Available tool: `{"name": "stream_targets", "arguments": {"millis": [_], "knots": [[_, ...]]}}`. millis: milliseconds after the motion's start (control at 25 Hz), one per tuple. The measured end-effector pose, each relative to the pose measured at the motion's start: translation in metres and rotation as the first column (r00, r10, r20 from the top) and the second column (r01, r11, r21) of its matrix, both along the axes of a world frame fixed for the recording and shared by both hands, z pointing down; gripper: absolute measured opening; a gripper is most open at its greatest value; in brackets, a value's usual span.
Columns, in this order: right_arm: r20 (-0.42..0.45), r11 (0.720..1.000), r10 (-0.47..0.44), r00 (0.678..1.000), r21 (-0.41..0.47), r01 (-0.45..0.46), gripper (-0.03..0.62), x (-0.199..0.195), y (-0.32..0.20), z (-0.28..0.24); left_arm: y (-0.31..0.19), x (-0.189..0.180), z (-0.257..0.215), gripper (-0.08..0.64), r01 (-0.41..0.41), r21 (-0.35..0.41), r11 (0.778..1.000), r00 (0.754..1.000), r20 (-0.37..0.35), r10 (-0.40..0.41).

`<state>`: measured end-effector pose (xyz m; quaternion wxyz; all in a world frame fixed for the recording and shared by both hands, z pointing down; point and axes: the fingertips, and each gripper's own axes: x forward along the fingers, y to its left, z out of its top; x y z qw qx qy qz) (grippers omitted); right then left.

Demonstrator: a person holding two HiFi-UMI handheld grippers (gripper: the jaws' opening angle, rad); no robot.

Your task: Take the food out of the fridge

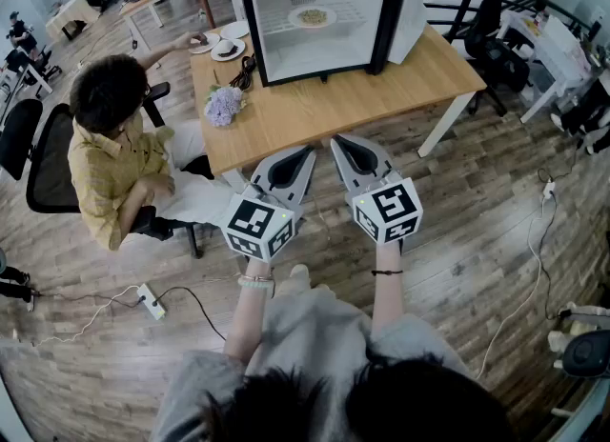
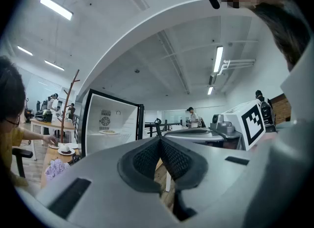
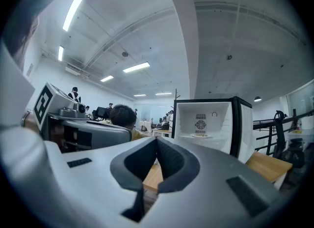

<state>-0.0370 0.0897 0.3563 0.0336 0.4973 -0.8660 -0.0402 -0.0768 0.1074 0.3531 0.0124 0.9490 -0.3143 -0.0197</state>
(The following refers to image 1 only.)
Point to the white power strip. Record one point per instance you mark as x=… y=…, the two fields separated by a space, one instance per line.
x=151 y=302

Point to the person's beige shoes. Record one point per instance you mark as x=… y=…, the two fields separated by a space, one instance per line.
x=295 y=280

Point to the white plate with small item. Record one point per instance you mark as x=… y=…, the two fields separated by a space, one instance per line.
x=206 y=44

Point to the purple flower bouquet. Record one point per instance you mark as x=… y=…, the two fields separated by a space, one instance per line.
x=223 y=106

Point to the white plate of food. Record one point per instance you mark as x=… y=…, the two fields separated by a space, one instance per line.
x=312 y=16

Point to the black mini fridge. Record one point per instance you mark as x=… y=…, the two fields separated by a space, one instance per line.
x=310 y=56

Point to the black mesh chair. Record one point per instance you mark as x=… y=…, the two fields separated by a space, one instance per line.
x=16 y=135

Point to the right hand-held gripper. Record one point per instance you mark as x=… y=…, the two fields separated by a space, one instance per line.
x=388 y=211

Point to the white plate with dark bun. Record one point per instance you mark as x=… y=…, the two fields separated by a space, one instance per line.
x=228 y=49

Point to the black office chair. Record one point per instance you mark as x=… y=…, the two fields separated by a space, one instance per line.
x=50 y=168

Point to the small white power adapter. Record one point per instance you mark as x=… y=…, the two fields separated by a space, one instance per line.
x=549 y=190

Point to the person's grey shirt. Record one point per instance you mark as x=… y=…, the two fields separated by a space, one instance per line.
x=310 y=335

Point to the white side table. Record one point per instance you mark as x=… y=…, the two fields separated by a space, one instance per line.
x=553 y=49

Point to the person's right forearm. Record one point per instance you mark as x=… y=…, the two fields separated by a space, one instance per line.
x=387 y=297

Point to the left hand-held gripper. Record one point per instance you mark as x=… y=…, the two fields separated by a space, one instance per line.
x=257 y=226

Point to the person's left forearm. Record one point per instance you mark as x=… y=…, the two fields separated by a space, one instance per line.
x=245 y=316

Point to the empty white plate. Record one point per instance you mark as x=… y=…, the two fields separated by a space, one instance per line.
x=235 y=29

